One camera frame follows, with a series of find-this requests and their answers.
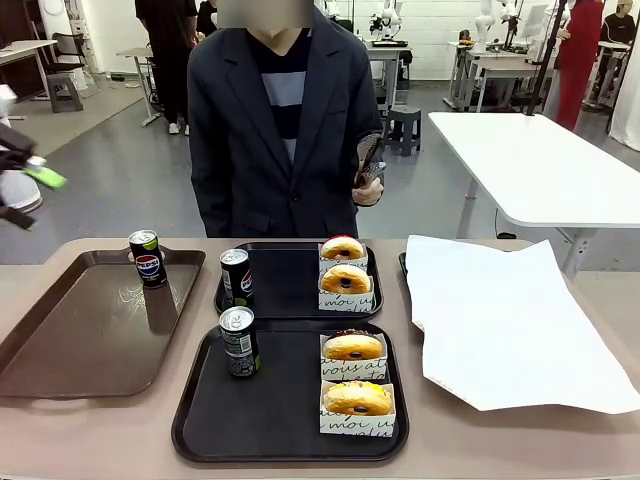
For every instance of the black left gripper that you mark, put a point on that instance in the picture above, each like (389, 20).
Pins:
(12, 147)

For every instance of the black Pepsi zero can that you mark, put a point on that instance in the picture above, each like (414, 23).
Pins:
(148, 262)
(236, 280)
(240, 345)

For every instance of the black serving tongs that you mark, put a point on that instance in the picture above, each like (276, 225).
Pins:
(370, 142)

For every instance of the person's right forearm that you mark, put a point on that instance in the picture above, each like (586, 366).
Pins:
(198, 190)

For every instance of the person's left forearm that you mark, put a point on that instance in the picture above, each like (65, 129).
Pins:
(356, 125)

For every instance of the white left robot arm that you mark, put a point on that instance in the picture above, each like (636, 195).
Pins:
(4, 105)

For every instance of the person's left hand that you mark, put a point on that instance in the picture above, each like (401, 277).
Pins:
(370, 194)

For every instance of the white rounded base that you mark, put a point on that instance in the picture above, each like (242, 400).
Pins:
(17, 192)

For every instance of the grey plastic stool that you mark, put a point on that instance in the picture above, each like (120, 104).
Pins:
(402, 127)
(65, 92)

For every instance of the brown plastic tray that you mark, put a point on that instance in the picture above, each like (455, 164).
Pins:
(90, 325)

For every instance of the light wooden desk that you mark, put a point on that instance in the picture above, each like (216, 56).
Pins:
(22, 50)

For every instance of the black office chair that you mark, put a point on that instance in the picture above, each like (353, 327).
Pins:
(70, 52)

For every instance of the small grey desk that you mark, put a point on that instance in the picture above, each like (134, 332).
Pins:
(140, 55)

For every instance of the bystander in black clothes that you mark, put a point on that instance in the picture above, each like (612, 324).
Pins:
(170, 60)

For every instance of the person in dark blazer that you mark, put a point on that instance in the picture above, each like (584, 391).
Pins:
(235, 125)

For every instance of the black plastic tray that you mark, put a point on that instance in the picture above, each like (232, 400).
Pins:
(285, 280)
(280, 400)

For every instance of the red topped donut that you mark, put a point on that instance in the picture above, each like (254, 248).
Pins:
(342, 247)

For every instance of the plain glazed donut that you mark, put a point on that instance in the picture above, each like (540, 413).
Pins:
(345, 280)

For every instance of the chocolate topped donut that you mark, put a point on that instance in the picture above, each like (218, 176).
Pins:
(350, 346)

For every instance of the yellow topped donut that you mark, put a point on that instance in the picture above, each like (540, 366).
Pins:
(357, 397)

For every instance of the grey lab workbench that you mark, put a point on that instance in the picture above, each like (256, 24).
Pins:
(387, 52)
(500, 67)

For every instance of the donut in paper box, frontmost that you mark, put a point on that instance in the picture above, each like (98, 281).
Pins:
(355, 425)

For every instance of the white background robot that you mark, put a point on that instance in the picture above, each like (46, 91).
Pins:
(387, 17)
(487, 22)

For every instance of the large white paper sheet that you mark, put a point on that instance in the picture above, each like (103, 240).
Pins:
(500, 320)

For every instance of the large white table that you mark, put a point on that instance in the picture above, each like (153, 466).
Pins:
(540, 160)

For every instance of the black slanted pole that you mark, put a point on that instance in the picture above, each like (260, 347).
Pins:
(547, 55)

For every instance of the bystander in red apron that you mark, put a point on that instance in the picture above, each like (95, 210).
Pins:
(580, 50)

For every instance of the white curtain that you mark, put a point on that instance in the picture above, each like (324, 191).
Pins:
(627, 100)

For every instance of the seated bystander in black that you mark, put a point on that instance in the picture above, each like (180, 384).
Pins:
(617, 30)

